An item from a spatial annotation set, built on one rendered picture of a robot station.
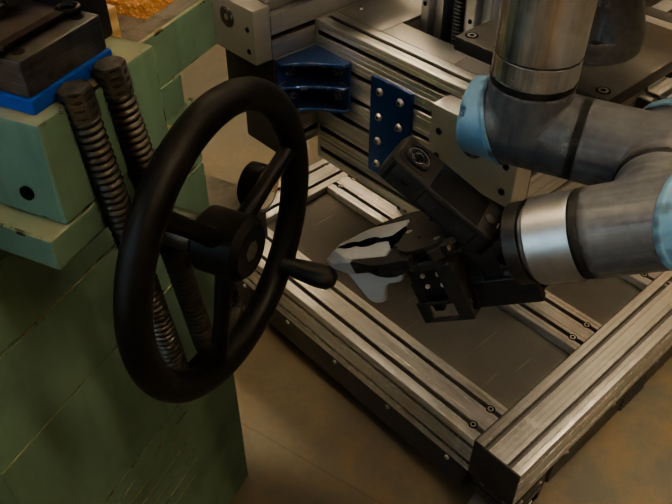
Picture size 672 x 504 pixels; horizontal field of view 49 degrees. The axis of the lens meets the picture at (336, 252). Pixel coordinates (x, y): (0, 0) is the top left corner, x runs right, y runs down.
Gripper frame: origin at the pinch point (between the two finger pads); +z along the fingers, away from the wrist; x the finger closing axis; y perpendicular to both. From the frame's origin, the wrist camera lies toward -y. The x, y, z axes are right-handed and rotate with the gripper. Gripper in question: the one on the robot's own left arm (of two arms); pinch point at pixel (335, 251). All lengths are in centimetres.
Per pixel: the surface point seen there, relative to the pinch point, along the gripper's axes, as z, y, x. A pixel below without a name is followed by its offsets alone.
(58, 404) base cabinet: 27.7, 2.0, -19.1
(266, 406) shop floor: 61, 50, 29
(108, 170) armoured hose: 3.0, -19.3, -15.7
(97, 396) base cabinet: 29.6, 5.5, -14.2
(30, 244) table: 8.3, -17.3, -21.7
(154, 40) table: 13.1, -24.9, 5.7
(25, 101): 2.2, -26.7, -19.0
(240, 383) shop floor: 68, 46, 32
